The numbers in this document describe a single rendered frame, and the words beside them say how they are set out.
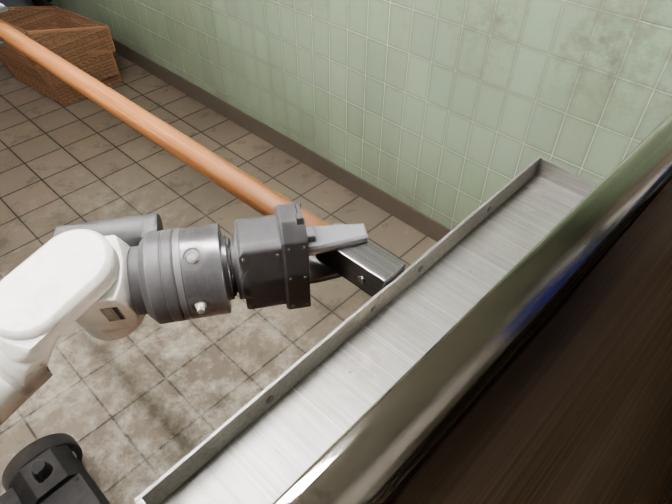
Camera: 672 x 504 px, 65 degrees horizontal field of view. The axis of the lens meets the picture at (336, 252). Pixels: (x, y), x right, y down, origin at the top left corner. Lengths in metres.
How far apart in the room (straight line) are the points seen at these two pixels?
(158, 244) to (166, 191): 2.18
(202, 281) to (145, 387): 1.47
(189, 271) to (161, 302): 0.04
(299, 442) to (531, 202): 0.38
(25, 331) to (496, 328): 0.39
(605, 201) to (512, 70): 1.60
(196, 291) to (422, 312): 0.21
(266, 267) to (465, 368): 0.35
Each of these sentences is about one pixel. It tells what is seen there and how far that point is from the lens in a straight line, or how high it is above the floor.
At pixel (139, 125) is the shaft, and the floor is 1.20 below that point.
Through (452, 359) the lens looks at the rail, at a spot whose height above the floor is 1.44.
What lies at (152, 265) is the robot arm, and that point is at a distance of 0.49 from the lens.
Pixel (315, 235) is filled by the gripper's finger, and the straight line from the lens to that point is 0.50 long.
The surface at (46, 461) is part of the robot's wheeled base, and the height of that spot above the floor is 0.21.
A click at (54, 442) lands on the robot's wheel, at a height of 0.18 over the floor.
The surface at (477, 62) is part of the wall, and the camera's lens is 1.88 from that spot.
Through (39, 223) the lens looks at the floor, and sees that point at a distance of 2.72.
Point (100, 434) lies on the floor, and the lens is 1.90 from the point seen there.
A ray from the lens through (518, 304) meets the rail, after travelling 0.18.
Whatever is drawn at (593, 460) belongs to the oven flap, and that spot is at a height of 1.41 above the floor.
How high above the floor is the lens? 1.57
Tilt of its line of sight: 44 degrees down
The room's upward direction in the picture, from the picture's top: straight up
